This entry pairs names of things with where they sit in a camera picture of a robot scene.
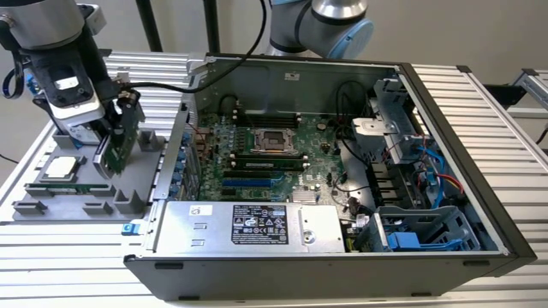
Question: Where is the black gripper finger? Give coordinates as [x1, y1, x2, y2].
[118, 89, 143, 129]
[102, 99, 122, 137]

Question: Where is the graphics card black cooler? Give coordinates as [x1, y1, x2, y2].
[92, 71, 147, 176]

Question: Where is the hard disk blue carrier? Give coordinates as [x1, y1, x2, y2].
[23, 72, 104, 150]

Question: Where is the black stand pole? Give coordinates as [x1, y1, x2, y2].
[203, 0, 222, 55]
[135, 0, 164, 53]

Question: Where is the silver CPU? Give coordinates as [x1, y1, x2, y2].
[38, 156, 86, 180]

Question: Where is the grey parts rack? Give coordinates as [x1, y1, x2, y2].
[11, 126, 168, 222]

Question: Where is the loose green RAM stick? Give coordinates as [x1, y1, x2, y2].
[26, 183, 108, 196]

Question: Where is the CPU socket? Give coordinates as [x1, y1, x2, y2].
[252, 127, 296, 152]

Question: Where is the long black expansion slot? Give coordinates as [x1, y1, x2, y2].
[223, 171, 275, 180]

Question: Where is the blue expansion slot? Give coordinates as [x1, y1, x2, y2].
[222, 179, 276, 189]

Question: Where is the metal socket cover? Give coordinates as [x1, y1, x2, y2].
[255, 128, 296, 151]

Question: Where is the installed RAM stick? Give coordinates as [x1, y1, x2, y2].
[234, 159, 308, 171]

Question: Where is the silver power supply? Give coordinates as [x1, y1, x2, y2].
[147, 200, 348, 254]

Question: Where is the green motherboard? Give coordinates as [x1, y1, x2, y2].
[188, 110, 366, 214]

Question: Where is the silver chipset heatsink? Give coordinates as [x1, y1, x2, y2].
[292, 189, 322, 203]

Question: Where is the metal drive cage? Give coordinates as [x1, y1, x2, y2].
[351, 78, 432, 165]

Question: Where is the open black PC case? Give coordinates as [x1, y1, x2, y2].
[123, 53, 539, 302]

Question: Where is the empty blue disk carrier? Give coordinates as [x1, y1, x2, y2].
[383, 215, 468, 253]

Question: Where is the grey disk bay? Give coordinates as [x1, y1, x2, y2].
[355, 205, 483, 253]

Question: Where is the neighbouring slatted metal table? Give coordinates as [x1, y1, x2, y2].
[483, 68, 548, 119]

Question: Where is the white camera black mount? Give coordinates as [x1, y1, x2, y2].
[30, 47, 107, 130]

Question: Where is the small grey camera box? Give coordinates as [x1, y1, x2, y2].
[76, 2, 108, 35]

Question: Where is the black looped cable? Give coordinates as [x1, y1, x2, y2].
[219, 94, 240, 114]

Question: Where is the black internal cable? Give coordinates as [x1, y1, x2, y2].
[334, 80, 372, 142]

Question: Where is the blue wire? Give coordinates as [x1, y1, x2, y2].
[411, 144, 450, 211]

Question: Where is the red wire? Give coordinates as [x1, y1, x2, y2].
[436, 172, 467, 196]

